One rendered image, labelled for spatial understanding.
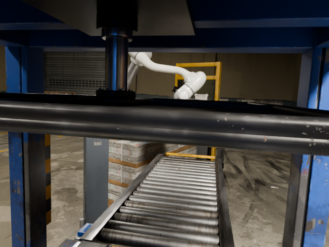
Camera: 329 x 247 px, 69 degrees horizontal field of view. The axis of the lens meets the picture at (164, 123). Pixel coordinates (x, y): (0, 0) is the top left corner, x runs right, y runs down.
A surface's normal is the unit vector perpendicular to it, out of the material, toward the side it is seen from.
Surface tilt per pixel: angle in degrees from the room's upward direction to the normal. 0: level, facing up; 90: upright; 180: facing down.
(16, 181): 90
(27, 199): 90
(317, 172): 90
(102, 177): 90
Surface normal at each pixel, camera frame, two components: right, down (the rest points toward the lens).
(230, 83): -0.19, 0.11
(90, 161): 0.42, 0.12
